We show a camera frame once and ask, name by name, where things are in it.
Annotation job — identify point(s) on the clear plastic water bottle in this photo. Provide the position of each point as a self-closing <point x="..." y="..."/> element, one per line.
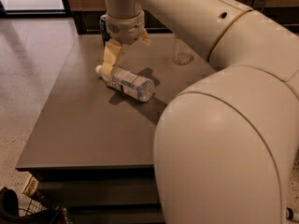
<point x="182" y="54"/>

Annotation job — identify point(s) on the tan snack packet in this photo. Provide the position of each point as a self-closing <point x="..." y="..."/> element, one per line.
<point x="30" y="186"/>

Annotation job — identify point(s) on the black wire basket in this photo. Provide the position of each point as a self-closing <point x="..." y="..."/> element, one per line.
<point x="34" y="213"/>

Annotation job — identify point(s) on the grey lower drawer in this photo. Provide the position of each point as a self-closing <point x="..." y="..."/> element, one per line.
<point x="124" y="214"/>

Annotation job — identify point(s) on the blue labelled plastic bottle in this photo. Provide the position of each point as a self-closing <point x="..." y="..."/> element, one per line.
<point x="136" y="86"/>

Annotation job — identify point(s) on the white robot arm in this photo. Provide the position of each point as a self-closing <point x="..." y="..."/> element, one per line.
<point x="224" y="148"/>

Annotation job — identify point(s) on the blue Pepsi can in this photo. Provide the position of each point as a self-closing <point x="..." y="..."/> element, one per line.
<point x="103" y="29"/>

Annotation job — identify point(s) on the right metal wall bracket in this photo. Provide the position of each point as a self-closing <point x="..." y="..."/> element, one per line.
<point x="259" y="4"/>

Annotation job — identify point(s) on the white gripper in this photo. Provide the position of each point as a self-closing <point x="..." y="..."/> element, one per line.
<point x="126" y="28"/>

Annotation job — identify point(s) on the grey upper drawer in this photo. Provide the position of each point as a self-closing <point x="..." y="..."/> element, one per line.
<point x="100" y="192"/>

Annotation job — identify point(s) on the grey drawer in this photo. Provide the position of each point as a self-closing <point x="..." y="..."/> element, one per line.
<point x="124" y="214"/>
<point x="100" y="192"/>

